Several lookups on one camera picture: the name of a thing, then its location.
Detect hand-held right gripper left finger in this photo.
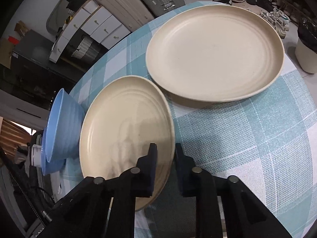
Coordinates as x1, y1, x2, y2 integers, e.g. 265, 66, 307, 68
37, 142, 159, 238

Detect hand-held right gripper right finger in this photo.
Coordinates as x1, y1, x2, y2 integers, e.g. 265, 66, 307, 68
175, 142, 293, 238

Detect blue ribbed bowl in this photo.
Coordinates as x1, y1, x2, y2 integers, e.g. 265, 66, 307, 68
41, 126, 67, 176
47, 88, 86, 163

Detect teal checked tablecloth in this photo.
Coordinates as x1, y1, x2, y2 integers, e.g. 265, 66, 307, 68
53, 1, 312, 238

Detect brown curtain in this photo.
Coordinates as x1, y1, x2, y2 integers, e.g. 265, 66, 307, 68
0, 119, 32, 159

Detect grey white woven basket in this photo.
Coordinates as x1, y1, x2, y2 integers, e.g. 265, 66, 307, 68
71, 37, 102, 60

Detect white desk with drawers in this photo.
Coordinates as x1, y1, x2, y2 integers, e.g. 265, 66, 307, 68
48, 0, 132, 63

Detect cream trash bin black liner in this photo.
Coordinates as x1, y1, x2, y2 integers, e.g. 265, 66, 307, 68
295, 18, 317, 74

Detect beige hard suitcase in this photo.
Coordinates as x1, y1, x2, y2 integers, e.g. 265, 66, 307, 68
93, 0, 155, 31

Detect pile of sneakers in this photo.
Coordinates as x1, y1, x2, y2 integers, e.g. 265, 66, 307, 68
205, 0, 290, 39

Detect oval mirror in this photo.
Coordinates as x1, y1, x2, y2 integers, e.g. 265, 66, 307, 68
46, 0, 75, 34

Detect black storage box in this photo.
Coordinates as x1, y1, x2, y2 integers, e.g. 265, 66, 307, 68
66, 0, 87, 10

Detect tan cardboard box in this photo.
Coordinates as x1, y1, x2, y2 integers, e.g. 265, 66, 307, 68
0, 38, 13, 68

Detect brown paper bag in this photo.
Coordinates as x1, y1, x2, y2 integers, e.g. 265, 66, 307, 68
14, 21, 31, 38

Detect wooden shoe rack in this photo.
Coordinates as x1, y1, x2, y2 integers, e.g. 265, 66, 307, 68
280, 0, 317, 28

